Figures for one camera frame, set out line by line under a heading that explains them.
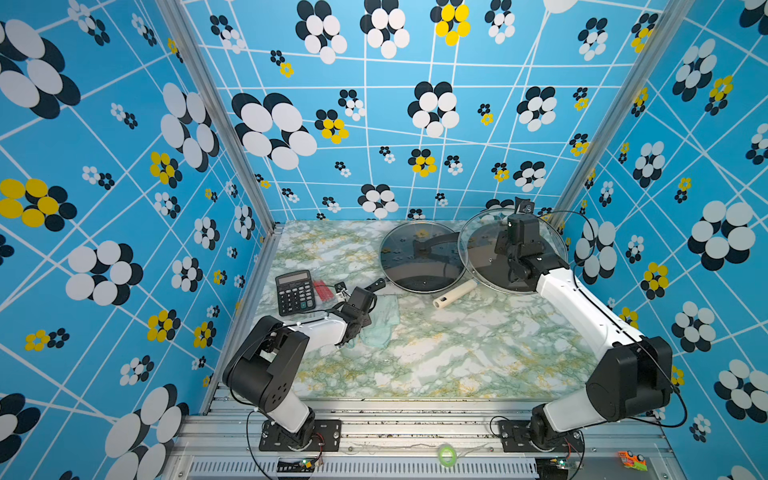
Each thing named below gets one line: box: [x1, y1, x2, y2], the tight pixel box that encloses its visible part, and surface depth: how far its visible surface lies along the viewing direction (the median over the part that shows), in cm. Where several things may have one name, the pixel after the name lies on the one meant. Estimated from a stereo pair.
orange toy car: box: [617, 450, 648, 471], surface depth 70 cm
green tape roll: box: [438, 444, 457, 467], surface depth 72 cm
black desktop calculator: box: [275, 270, 316, 317], surface depth 101 cm
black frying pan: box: [364, 221, 468, 294], surface depth 104 cm
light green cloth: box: [348, 294, 400, 349], surface depth 95 cm
